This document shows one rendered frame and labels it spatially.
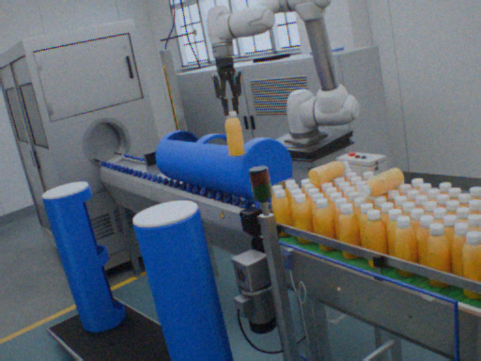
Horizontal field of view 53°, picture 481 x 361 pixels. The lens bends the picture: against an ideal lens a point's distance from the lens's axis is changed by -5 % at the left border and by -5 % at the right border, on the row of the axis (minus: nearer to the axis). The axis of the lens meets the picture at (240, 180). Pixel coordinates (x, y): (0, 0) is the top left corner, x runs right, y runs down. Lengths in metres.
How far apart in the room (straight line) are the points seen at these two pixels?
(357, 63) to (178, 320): 2.43
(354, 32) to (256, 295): 3.31
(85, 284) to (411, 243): 2.08
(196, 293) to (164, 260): 0.20
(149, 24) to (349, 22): 3.84
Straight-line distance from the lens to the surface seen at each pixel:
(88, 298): 3.16
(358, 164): 2.17
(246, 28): 2.02
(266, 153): 2.23
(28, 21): 7.14
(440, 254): 1.49
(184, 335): 2.24
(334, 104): 2.63
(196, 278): 2.13
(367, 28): 5.04
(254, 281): 1.97
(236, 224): 2.35
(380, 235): 1.63
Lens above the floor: 1.66
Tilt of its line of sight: 15 degrees down
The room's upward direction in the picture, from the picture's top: 11 degrees counter-clockwise
